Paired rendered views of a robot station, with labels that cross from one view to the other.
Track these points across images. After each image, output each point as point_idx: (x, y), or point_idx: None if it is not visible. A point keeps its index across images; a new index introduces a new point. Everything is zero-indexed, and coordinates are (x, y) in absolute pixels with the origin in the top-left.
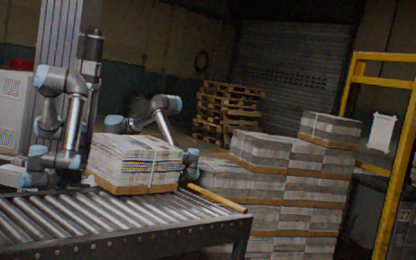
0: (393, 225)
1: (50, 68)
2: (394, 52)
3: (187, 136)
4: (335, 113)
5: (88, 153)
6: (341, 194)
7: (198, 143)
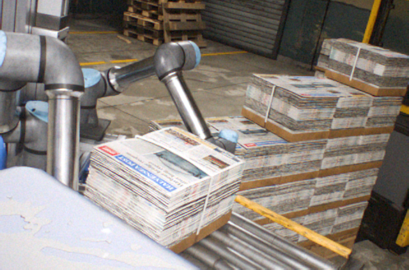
0: None
1: (7, 38)
2: None
3: (117, 34)
4: (288, 4)
5: None
6: (380, 150)
7: (134, 45)
